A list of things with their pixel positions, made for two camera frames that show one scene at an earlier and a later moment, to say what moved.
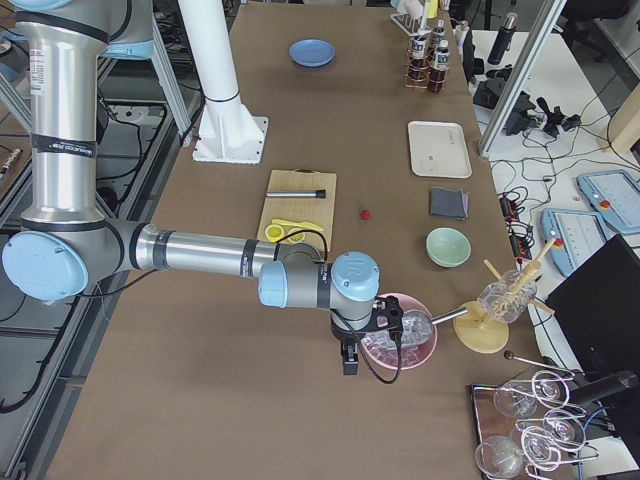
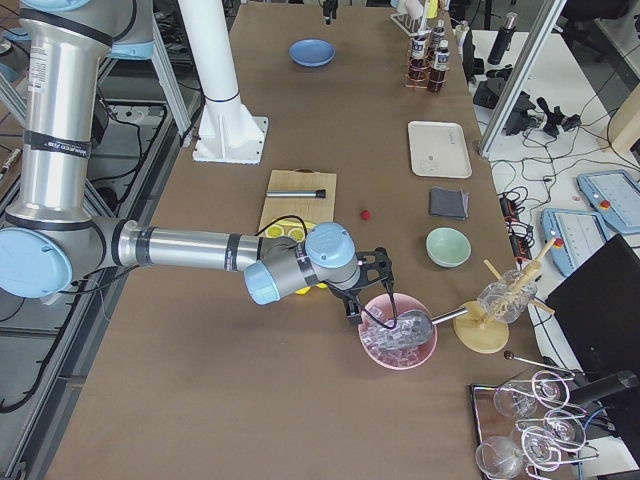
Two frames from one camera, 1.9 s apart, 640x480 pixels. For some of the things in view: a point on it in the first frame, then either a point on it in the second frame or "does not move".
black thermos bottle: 502,40 does not move
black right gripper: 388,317 → 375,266
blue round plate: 311,53 does not move
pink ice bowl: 381,346 does not move
